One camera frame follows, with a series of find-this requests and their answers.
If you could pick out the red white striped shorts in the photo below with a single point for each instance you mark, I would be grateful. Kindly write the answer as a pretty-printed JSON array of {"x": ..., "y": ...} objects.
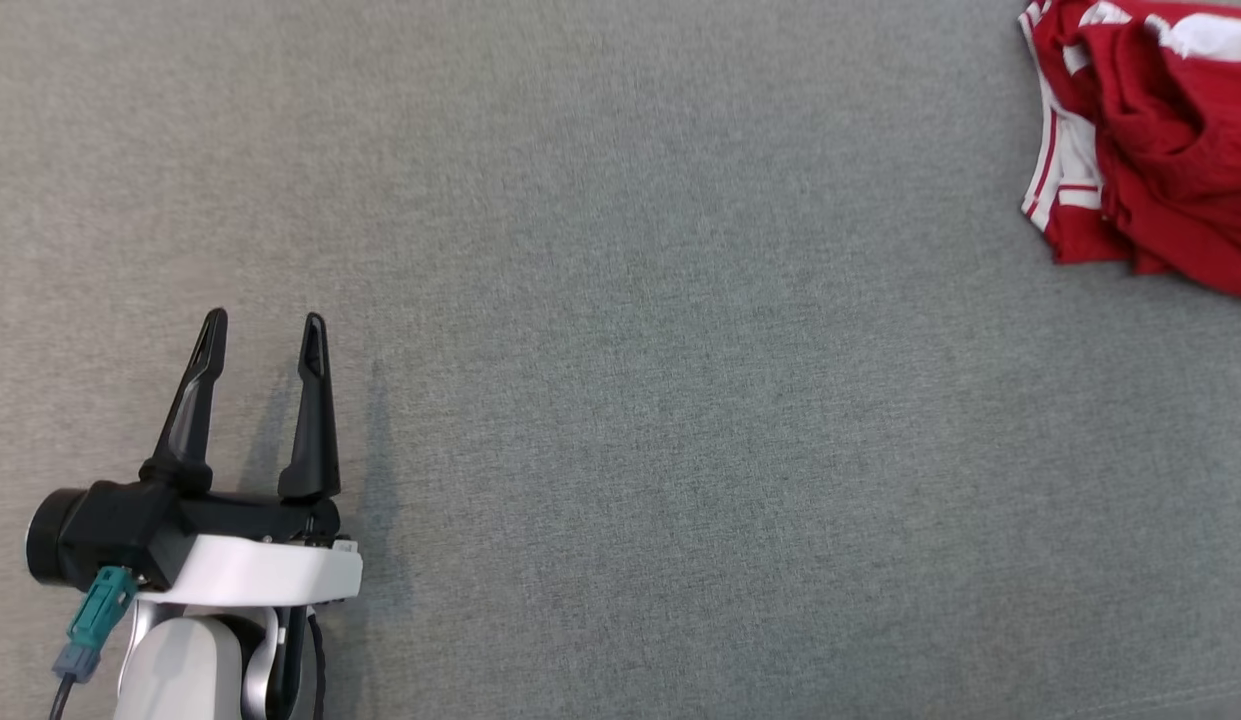
[{"x": 1190, "y": 150}]

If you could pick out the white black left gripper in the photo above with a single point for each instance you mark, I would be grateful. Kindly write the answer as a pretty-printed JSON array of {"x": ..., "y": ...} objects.
[{"x": 260, "y": 570}]

